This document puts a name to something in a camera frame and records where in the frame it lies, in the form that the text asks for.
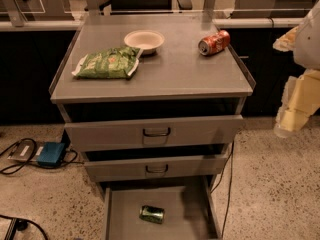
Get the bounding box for blue box device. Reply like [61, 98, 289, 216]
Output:
[36, 142, 65, 167]

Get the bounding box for grey drawer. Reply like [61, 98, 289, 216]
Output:
[85, 155, 227, 182]
[65, 115, 243, 152]
[101, 183, 222, 240]

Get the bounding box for black plug bottom left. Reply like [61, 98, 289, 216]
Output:
[0, 213, 49, 240]

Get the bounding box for white paper bowl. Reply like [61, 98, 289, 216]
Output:
[124, 30, 165, 55]

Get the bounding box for thin black hanging cable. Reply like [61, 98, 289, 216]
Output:
[210, 141, 235, 239]

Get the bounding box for green soda can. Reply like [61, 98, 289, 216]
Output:
[139, 205, 165, 224]

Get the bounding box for grey drawer cabinet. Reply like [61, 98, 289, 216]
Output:
[51, 14, 254, 233]

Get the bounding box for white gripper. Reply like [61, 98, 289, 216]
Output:
[273, 1, 320, 138]

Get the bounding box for orange soda can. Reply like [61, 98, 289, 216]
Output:
[198, 30, 230, 56]

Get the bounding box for grey middle drawer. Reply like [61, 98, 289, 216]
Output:
[85, 155, 227, 182]

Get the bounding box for black cable on floor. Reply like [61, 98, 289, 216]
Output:
[0, 137, 84, 176]

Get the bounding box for grey top drawer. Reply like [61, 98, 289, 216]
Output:
[65, 115, 243, 152]

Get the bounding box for green chip bag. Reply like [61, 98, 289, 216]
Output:
[72, 46, 143, 79]

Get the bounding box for grey bottom drawer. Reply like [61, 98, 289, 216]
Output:
[101, 183, 222, 240]

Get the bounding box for grey flat floor device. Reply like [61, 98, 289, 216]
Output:
[8, 140, 44, 162]

